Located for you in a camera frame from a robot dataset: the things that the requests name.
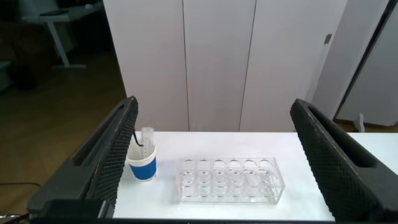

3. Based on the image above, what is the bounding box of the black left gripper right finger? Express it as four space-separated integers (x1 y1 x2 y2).
289 98 398 223

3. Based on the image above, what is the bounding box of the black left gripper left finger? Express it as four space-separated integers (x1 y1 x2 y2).
26 95 139 218

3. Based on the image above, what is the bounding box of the test tube with red liquid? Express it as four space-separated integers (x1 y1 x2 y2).
140 126 155 160

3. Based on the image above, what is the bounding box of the clear plastic test tube rack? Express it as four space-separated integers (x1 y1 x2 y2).
175 156 286 206

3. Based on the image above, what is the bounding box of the blue white paper cup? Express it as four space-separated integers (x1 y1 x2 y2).
125 144 157 182

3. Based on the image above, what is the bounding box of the white office desk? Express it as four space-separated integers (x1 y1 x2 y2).
21 1 105 69

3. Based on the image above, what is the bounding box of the thin black finger wire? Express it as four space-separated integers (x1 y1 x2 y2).
132 129 145 147

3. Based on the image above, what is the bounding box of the black floor cable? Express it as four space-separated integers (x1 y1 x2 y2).
0 181 42 188

